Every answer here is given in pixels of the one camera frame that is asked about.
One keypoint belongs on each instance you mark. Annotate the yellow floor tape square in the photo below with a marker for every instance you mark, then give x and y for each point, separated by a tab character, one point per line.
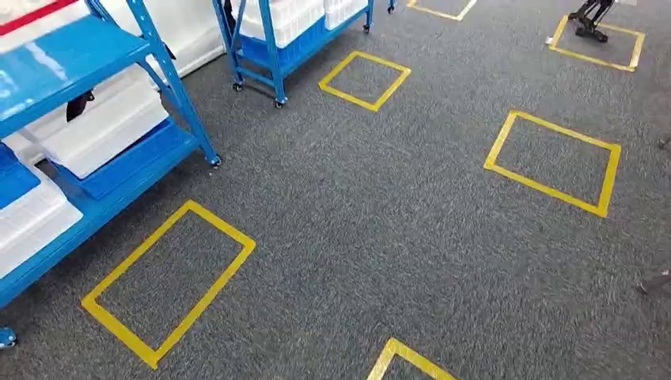
220	225

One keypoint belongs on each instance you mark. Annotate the blue steel shelf rack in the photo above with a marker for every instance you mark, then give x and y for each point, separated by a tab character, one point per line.
275	63
68	57

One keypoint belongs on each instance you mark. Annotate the blue plastic bin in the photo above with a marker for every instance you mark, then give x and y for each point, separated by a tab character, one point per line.
141	162
304	50
15	181

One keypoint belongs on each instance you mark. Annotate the black legged stand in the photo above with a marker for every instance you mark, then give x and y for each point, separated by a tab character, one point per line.
589	23

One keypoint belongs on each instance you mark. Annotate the red barrier belt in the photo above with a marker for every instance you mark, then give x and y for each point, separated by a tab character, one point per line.
31	14

